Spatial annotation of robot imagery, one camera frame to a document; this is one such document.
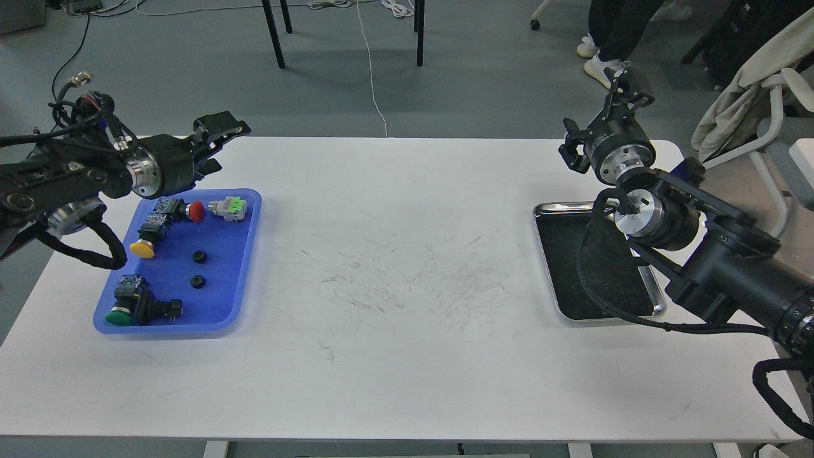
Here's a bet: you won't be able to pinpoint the yellow push button switch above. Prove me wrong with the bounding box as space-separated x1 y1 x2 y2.
130 212 170 259

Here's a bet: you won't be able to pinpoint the grey and green switch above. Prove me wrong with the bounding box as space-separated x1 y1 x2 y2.
207 195 248 221

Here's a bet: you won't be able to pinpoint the white cable on floor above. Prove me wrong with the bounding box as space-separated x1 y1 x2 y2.
308 0 415 138

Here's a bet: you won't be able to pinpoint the blue plastic tray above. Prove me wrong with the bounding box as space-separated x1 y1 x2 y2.
93 188 263 335

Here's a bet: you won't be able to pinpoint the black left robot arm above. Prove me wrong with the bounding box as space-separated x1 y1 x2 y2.
1 71 251 270

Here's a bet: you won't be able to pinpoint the black chair legs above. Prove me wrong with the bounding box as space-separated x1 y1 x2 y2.
261 0 426 69

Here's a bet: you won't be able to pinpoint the black cable on floor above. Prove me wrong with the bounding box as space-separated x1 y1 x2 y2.
51 0 147 109

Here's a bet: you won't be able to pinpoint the person in black trousers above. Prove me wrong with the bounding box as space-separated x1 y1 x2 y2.
576 1 663 88

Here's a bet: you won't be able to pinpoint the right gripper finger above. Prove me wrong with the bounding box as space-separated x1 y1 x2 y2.
603 67 655 122
558 117 590 174

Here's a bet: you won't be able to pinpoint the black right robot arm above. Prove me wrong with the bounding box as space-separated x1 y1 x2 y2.
559 67 813 440

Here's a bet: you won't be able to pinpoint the green push button switch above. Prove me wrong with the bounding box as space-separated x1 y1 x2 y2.
104 274 183 326

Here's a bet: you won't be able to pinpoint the beige jacket on chair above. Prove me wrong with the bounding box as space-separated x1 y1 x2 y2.
690 8 813 160

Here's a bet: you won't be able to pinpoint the silver metal tray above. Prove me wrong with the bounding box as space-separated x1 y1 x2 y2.
533 201 668 323

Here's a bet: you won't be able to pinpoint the red mushroom push button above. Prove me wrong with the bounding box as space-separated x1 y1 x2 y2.
151 197 206 223

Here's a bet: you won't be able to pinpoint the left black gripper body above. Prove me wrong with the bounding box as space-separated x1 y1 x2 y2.
126 134 207 199

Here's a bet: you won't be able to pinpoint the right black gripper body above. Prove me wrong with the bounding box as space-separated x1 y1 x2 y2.
585 114 655 185

